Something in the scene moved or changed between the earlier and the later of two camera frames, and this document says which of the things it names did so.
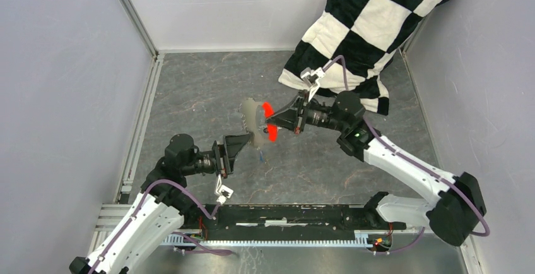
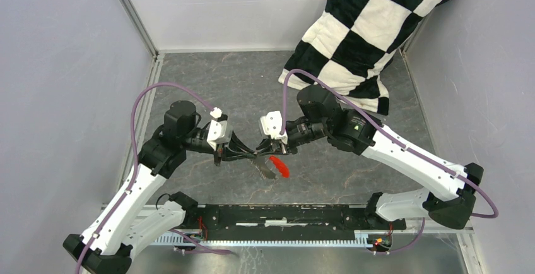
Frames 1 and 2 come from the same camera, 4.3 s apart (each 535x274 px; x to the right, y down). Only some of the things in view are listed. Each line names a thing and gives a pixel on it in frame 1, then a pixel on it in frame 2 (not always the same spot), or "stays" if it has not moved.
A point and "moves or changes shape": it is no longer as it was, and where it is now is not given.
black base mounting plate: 286,222 stays
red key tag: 272,129 moves or changes shape
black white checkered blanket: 367,14 stays
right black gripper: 289,116 -> 277,146
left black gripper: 225,156 -> 219,154
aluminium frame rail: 132,12 stays
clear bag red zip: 254,115 -> 264,168
